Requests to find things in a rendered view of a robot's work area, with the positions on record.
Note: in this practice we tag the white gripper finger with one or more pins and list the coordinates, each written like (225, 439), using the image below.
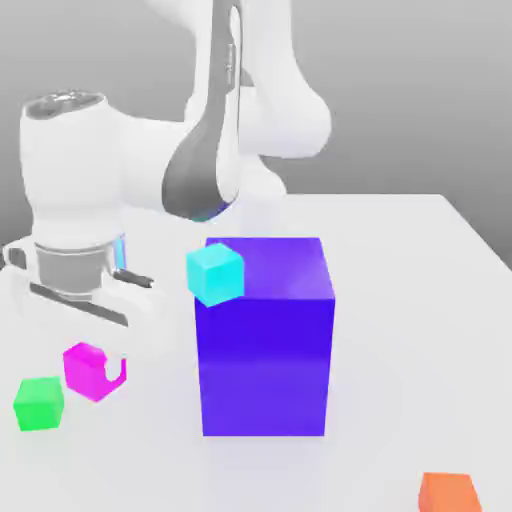
(113, 366)

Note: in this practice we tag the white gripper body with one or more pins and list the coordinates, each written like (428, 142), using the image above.
(136, 316)

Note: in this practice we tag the small magenta cube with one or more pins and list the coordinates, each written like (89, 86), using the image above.
(84, 372)

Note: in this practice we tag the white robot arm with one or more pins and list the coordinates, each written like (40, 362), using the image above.
(76, 160)

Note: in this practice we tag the small green cube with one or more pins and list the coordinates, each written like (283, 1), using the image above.
(38, 404)

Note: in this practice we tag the small cyan cube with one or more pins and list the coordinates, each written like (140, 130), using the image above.
(215, 275)

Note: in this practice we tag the small orange cube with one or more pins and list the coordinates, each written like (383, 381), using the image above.
(448, 494)

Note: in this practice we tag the large purple box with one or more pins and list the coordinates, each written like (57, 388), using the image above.
(264, 360)

